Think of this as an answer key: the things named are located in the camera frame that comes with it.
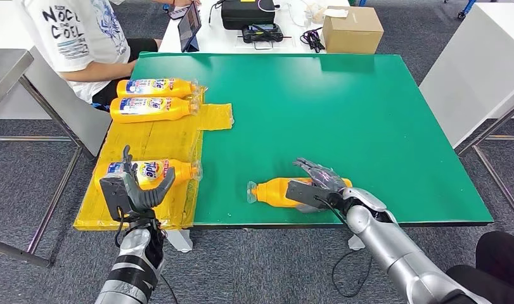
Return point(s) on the white paper slip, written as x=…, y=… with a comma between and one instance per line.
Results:
x=336, y=12

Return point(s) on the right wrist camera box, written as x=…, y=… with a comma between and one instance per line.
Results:
x=303, y=193

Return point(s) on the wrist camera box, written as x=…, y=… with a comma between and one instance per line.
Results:
x=114, y=197
x=303, y=193

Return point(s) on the crumpled white plastic bag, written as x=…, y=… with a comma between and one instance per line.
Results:
x=316, y=10

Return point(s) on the black carrying case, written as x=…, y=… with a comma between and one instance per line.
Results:
x=248, y=13

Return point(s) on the grey tablet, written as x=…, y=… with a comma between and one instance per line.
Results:
x=189, y=25

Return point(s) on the steel frame table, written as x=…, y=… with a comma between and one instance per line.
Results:
x=0, y=73

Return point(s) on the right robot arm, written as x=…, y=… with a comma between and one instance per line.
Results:
x=387, y=243

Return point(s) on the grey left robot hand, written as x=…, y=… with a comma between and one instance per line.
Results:
x=145, y=199

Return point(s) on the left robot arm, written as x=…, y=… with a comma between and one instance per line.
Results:
x=135, y=264

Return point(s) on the black handheld controller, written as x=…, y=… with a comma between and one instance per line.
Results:
x=263, y=33

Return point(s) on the brown cardboard box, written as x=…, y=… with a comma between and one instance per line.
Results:
x=353, y=30

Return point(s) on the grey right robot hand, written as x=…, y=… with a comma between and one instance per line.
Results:
x=326, y=178

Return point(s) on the person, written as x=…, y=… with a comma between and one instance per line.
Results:
x=80, y=38
x=496, y=264

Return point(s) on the orange detergent bottle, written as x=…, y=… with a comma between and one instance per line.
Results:
x=156, y=109
x=269, y=193
x=156, y=170
x=156, y=87

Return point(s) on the blue metal frame foot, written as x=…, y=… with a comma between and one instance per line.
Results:
x=466, y=7

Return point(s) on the white table foot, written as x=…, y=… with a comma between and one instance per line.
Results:
x=356, y=243
x=179, y=241

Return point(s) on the person's left hand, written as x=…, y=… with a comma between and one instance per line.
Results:
x=185, y=2

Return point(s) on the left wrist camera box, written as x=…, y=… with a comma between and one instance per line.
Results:
x=114, y=197

